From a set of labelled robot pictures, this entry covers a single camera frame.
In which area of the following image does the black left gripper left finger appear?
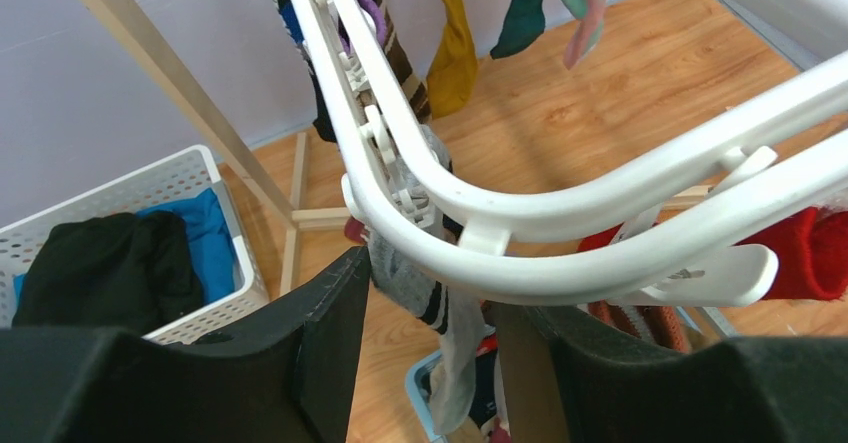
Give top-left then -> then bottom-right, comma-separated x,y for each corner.
1,247 -> 370,442

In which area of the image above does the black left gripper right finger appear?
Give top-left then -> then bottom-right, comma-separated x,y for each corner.
493,304 -> 847,442

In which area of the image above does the red white sock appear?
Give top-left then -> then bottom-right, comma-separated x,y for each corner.
607,207 -> 847,307

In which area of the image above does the grey sock orange cuff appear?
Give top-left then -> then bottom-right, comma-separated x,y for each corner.
587,301 -> 691,353

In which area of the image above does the pile of socks in basket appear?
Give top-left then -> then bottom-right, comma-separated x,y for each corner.
427,334 -> 512,442

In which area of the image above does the white plastic clip hanger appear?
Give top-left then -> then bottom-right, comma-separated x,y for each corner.
291,0 -> 847,307

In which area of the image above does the blue plastic basket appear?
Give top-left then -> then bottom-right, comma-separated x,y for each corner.
405,307 -> 738,442

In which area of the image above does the blue cloth in basket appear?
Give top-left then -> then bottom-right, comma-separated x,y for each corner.
15,190 -> 235,305

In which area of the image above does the grey black striped sock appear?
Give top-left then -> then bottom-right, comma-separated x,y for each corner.
367,125 -> 488,436

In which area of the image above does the black cloth in basket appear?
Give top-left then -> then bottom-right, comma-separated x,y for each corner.
12,212 -> 204,335

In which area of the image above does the white plastic basket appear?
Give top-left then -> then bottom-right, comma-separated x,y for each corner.
1,145 -> 269,345

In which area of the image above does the black blue white sock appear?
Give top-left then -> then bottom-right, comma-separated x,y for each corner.
272,0 -> 337,143

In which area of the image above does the brown white striped sock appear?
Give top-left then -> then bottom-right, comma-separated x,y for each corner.
374,0 -> 432,124

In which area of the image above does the mustard yellow striped sock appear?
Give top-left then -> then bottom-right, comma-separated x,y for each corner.
426,0 -> 478,118

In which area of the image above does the dark green sock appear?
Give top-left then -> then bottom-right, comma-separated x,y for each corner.
490,0 -> 545,59

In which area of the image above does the purple yellow striped sock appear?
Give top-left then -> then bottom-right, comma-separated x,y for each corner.
337,0 -> 389,57

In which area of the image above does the wooden rack frame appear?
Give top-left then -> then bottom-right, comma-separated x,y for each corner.
49,0 -> 717,299

